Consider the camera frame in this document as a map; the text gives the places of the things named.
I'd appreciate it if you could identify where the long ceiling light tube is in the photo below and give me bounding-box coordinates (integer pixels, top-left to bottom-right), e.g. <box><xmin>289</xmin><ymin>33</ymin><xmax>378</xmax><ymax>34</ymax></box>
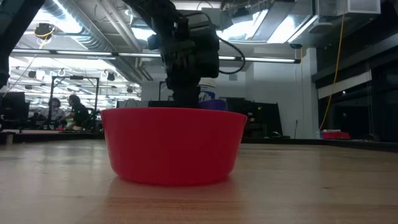
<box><xmin>10</xmin><ymin>48</ymin><xmax>302</xmax><ymax>65</ymax></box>

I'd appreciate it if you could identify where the person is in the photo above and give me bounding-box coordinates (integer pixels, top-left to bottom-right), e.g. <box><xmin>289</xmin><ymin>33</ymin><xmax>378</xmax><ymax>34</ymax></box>
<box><xmin>43</xmin><ymin>96</ymin><xmax>67</xmax><ymax>130</ymax></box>
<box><xmin>63</xmin><ymin>93</ymin><xmax>91</xmax><ymax>131</ymax></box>

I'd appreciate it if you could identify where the black equipment cabinet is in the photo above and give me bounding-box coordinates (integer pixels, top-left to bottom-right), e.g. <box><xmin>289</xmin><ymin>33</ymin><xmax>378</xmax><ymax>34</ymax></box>
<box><xmin>226</xmin><ymin>96</ymin><xmax>284</xmax><ymax>138</ymax></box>

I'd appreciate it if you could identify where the red plastic bowl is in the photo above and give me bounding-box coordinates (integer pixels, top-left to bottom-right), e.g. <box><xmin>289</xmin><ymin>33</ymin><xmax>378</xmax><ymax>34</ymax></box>
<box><xmin>99</xmin><ymin>106</ymin><xmax>248</xmax><ymax>187</ymax></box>

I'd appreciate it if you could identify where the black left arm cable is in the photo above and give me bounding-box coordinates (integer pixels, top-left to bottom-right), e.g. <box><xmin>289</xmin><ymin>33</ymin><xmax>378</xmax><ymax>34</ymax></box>
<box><xmin>218</xmin><ymin>36</ymin><xmax>247</xmax><ymax>76</ymax></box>

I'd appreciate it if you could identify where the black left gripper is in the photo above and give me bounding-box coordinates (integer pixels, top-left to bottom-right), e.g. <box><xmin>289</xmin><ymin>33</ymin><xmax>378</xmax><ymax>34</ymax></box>
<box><xmin>147</xmin><ymin>11</ymin><xmax>221</xmax><ymax>109</ymax></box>

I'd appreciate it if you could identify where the yellow hanging cable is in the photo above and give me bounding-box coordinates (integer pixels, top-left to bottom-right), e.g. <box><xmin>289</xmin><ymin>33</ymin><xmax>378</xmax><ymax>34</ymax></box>
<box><xmin>318</xmin><ymin>0</ymin><xmax>348</xmax><ymax>132</ymax></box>

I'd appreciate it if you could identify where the white yellow wipes canister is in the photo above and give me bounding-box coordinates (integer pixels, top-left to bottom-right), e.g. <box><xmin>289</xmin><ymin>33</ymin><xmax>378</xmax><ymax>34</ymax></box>
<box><xmin>198</xmin><ymin>77</ymin><xmax>217</xmax><ymax>102</ymax></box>

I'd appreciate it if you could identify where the dark blue plastic bowl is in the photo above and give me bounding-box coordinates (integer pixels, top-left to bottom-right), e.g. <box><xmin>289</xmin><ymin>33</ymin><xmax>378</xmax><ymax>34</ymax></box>
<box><xmin>198</xmin><ymin>99</ymin><xmax>228</xmax><ymax>112</ymax></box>

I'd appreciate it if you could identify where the black frame stand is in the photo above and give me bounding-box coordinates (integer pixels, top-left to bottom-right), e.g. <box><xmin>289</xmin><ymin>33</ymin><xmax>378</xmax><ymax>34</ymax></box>
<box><xmin>49</xmin><ymin>75</ymin><xmax>101</xmax><ymax>132</ymax></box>

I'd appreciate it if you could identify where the red box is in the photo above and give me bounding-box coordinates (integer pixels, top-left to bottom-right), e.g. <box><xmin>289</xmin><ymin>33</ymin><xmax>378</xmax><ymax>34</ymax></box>
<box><xmin>321</xmin><ymin>130</ymin><xmax>351</xmax><ymax>141</ymax></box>

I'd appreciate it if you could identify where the silver ventilation duct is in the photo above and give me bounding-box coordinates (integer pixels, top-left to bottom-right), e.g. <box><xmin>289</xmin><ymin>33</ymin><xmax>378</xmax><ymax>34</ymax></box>
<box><xmin>39</xmin><ymin>0</ymin><xmax>155</xmax><ymax>83</ymax></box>

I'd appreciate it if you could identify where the black monitor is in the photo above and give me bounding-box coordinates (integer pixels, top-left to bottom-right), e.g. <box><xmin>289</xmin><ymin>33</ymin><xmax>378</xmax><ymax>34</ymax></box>
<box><xmin>0</xmin><ymin>91</ymin><xmax>30</xmax><ymax>130</ymax></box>

